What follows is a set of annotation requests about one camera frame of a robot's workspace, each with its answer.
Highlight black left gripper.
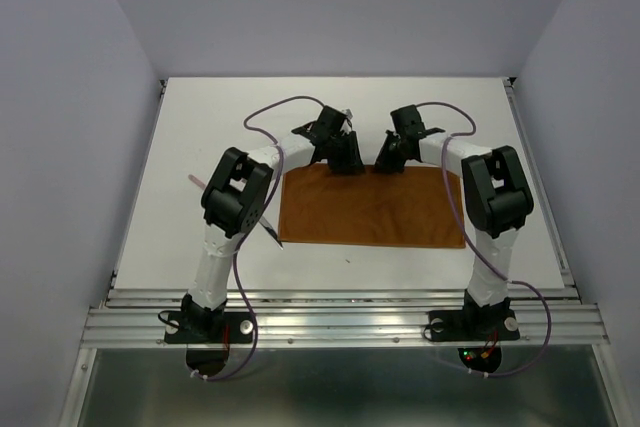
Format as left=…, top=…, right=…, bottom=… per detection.
left=326, top=131, right=365, bottom=176

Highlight orange brown cloth napkin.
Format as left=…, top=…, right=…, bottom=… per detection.
left=278, top=164, right=466, bottom=249

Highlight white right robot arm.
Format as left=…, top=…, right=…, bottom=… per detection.
left=374, top=101, right=534, bottom=337

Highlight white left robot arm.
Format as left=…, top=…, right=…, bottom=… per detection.
left=175, top=96, right=364, bottom=341

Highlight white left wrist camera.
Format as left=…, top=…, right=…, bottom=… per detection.
left=341, top=109, right=353, bottom=122

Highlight pink handled fork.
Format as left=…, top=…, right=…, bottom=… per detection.
left=188, top=174, right=206, bottom=190

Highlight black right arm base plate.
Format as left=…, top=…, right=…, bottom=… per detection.
left=423, top=309, right=520, bottom=343

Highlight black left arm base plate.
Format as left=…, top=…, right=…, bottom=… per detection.
left=158, top=310, right=254, bottom=345

